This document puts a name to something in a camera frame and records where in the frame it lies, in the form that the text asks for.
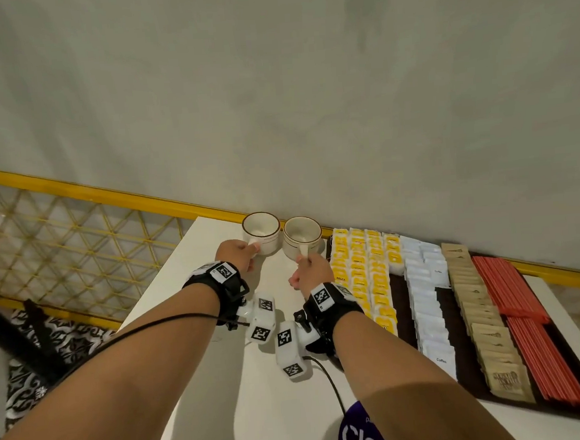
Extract person's right hand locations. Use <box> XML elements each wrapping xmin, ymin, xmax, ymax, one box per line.
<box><xmin>286</xmin><ymin>251</ymin><xmax>337</xmax><ymax>298</ymax></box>

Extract person's left hand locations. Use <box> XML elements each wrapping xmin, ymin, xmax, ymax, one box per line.
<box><xmin>214</xmin><ymin>238</ymin><xmax>263</xmax><ymax>276</ymax></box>

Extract cream cup with brown rim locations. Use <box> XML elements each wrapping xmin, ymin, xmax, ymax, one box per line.
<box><xmin>280</xmin><ymin>215</ymin><xmax>327</xmax><ymax>263</ymax></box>
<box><xmin>240</xmin><ymin>210</ymin><xmax>284</xmax><ymax>259</ymax></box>

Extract person's left forearm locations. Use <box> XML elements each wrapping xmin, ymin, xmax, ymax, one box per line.
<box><xmin>0</xmin><ymin>280</ymin><xmax>232</xmax><ymax>440</ymax></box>

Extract person's right forearm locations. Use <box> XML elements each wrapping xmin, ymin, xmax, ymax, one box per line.
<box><xmin>326</xmin><ymin>297</ymin><xmax>520</xmax><ymax>440</ymax></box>

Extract rows of yellow packets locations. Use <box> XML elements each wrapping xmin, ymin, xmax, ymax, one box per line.
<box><xmin>327</xmin><ymin>223</ymin><xmax>411</xmax><ymax>342</ymax></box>

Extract row of white packets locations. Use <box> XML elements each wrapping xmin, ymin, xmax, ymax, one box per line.
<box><xmin>398</xmin><ymin>232</ymin><xmax>460</xmax><ymax>384</ymax></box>

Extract purple printed shirt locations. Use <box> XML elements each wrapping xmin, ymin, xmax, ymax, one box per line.
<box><xmin>334</xmin><ymin>397</ymin><xmax>391</xmax><ymax>440</ymax></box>

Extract dark brown tray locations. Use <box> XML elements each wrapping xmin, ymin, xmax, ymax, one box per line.
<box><xmin>323</xmin><ymin>217</ymin><xmax>580</xmax><ymax>440</ymax></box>

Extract yellow lattice railing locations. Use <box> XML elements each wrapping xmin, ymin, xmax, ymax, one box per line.
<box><xmin>0</xmin><ymin>122</ymin><xmax>580</xmax><ymax>397</ymax></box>

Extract row of beige packets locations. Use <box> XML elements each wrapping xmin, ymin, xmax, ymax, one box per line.
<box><xmin>440</xmin><ymin>237</ymin><xmax>537</xmax><ymax>410</ymax></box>

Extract black and white patterned rug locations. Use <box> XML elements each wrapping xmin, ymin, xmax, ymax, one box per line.
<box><xmin>0</xmin><ymin>301</ymin><xmax>123</xmax><ymax>432</ymax></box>

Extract pile of red stirrer sticks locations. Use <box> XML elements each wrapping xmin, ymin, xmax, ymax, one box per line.
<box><xmin>470</xmin><ymin>249</ymin><xmax>580</xmax><ymax>416</ymax></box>

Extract black stand leg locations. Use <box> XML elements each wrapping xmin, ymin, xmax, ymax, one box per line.
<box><xmin>0</xmin><ymin>229</ymin><xmax>71</xmax><ymax>393</ymax></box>

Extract black wrist strap with marker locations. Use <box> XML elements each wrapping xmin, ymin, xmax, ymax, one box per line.
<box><xmin>180</xmin><ymin>259</ymin><xmax>253</xmax><ymax>330</ymax></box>
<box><xmin>292</xmin><ymin>280</ymin><xmax>369</xmax><ymax>361</ymax></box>

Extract white wrist camera with markers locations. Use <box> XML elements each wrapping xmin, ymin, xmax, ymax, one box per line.
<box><xmin>273</xmin><ymin>319</ymin><xmax>323</xmax><ymax>382</ymax></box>
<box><xmin>235</xmin><ymin>290</ymin><xmax>280</xmax><ymax>349</ymax></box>

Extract thin black cable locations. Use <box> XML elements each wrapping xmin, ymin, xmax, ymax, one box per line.
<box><xmin>302</xmin><ymin>353</ymin><xmax>347</xmax><ymax>419</ymax></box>
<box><xmin>43</xmin><ymin>308</ymin><xmax>256</xmax><ymax>393</ymax></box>

